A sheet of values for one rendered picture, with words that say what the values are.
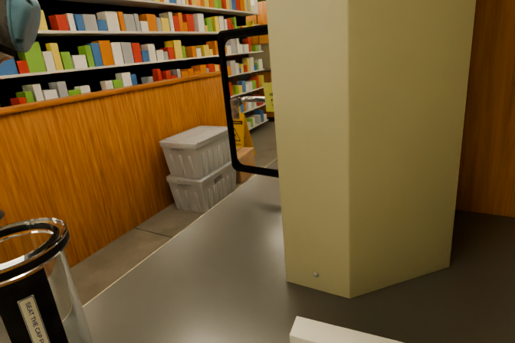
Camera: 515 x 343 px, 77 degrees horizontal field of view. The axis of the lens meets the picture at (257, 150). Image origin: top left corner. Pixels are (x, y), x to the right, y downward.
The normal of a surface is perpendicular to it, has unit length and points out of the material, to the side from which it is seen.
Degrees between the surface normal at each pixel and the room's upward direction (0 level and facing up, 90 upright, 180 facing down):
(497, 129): 90
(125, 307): 0
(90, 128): 90
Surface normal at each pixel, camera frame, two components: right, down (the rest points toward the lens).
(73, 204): 0.88, 0.07
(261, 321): -0.09, -0.95
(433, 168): 0.29, 0.26
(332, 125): -0.47, 0.30
